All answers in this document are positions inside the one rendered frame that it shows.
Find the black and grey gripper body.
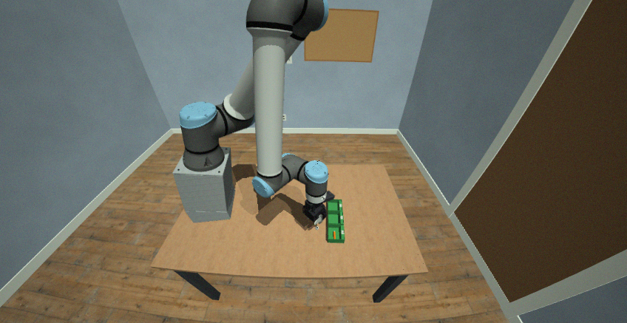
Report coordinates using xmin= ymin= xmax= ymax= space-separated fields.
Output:
xmin=302 ymin=200 xmax=325 ymax=222

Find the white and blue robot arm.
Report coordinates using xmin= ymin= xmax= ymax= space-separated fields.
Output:
xmin=180 ymin=0 xmax=335 ymax=204

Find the green rack of bins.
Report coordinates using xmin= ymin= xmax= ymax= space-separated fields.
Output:
xmin=328 ymin=199 xmax=345 ymax=243

